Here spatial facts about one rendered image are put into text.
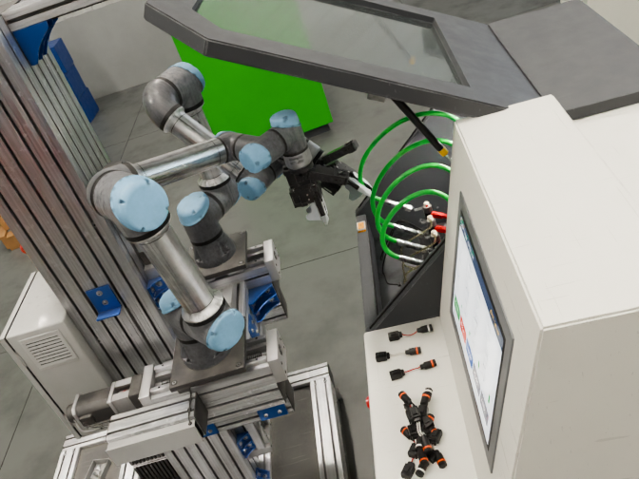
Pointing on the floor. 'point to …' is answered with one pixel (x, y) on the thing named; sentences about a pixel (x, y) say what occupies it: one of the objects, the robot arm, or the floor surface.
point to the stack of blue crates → (73, 78)
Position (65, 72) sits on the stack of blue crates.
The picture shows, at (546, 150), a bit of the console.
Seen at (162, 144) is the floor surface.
